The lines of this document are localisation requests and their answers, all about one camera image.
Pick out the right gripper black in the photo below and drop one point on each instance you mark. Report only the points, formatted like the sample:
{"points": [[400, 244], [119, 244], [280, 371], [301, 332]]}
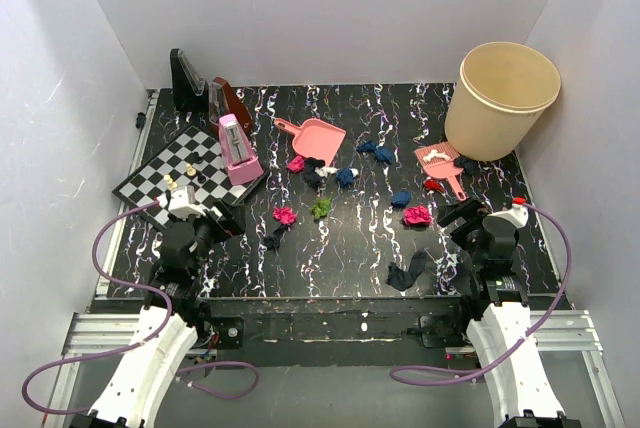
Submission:
{"points": [[472, 211]]}

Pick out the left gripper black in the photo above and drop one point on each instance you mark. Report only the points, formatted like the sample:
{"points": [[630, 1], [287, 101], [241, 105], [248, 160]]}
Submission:
{"points": [[232, 223]]}

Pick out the pink hand brush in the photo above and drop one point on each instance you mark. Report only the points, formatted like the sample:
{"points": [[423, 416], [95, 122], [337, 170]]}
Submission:
{"points": [[441, 170]]}

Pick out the pink plastic dustpan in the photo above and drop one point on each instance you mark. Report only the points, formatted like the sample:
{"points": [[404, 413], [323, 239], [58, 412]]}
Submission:
{"points": [[314, 138]]}

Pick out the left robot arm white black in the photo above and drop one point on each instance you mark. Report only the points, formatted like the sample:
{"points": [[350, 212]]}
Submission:
{"points": [[170, 323]]}

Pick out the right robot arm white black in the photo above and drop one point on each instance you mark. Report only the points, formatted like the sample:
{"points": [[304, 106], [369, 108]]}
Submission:
{"points": [[496, 316]]}

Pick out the magenta paper scrap right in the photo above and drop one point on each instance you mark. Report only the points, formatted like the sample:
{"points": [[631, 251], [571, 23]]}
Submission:
{"points": [[417, 216]]}

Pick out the magenta paper scrap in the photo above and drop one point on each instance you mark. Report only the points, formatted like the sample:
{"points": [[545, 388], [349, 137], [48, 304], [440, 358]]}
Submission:
{"points": [[297, 164], [417, 216], [284, 215]]}

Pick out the white chess pawn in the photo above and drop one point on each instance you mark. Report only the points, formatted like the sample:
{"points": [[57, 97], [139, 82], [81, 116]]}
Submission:
{"points": [[171, 184]]}

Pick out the white chess piece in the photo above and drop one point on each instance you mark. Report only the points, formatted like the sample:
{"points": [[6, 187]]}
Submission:
{"points": [[190, 170]]}

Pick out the black paper scrap small left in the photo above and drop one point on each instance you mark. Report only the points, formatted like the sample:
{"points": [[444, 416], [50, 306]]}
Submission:
{"points": [[273, 240]]}

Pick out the red paper scrap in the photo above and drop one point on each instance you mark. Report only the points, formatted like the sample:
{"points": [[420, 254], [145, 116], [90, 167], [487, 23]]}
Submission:
{"points": [[433, 185]]}

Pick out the black paper scrap near bucket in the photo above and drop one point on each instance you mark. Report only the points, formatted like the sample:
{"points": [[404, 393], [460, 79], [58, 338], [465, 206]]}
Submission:
{"points": [[469, 167]]}

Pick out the pink metronome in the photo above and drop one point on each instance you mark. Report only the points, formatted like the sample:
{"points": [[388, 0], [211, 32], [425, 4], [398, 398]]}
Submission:
{"points": [[240, 161]]}

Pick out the black white chessboard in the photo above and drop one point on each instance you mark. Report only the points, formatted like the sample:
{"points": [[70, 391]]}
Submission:
{"points": [[147, 183]]}

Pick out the magenta paper scrap lower left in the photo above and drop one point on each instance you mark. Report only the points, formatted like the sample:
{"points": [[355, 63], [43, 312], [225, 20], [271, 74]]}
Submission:
{"points": [[284, 215]]}

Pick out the black chess piece far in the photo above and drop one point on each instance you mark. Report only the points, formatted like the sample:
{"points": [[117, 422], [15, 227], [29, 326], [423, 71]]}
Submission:
{"points": [[197, 155]]}

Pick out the blue paper scrap right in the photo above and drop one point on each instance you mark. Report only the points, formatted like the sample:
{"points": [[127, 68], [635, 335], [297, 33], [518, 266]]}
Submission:
{"points": [[400, 199]]}

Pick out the blue paper scrap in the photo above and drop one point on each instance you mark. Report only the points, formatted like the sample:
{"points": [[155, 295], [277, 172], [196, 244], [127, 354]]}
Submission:
{"points": [[400, 199], [346, 177], [380, 152]]}

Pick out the black paper scrap front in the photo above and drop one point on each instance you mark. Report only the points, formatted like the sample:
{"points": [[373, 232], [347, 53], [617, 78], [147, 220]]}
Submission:
{"points": [[403, 279]]}

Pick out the magenta paper scrap upper left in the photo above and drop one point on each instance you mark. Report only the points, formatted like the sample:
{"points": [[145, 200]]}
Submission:
{"points": [[297, 164]]}

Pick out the green paper scrap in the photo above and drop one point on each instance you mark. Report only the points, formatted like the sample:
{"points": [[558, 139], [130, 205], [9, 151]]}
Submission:
{"points": [[321, 207]]}

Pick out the dark navy scrap centre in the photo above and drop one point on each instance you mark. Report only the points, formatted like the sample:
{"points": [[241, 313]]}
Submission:
{"points": [[310, 176]]}

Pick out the blue paper scrap top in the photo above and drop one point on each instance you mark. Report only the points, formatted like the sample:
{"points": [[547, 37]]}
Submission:
{"points": [[380, 152]]}

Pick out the white paper scrap centre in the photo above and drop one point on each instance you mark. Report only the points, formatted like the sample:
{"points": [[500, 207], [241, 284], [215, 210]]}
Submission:
{"points": [[325, 171]]}

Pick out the brown metronome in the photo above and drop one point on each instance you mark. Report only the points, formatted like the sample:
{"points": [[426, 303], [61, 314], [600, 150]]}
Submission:
{"points": [[223, 100]]}

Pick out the black metronome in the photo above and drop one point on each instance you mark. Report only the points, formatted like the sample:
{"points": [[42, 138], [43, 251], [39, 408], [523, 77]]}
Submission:
{"points": [[189, 90]]}

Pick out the blue paper scrap centre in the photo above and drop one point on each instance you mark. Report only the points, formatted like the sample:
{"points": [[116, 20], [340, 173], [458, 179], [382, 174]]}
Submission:
{"points": [[346, 177]]}

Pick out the beige plastic bucket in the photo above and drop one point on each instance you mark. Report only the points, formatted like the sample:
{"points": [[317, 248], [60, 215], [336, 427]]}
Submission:
{"points": [[502, 90]]}

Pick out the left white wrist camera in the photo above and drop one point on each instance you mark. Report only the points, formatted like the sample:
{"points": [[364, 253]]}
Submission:
{"points": [[181, 203]]}

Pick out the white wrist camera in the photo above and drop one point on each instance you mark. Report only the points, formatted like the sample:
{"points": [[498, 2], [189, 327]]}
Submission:
{"points": [[181, 203], [517, 215]]}

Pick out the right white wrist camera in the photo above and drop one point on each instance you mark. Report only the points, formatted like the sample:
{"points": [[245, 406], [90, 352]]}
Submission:
{"points": [[517, 215]]}

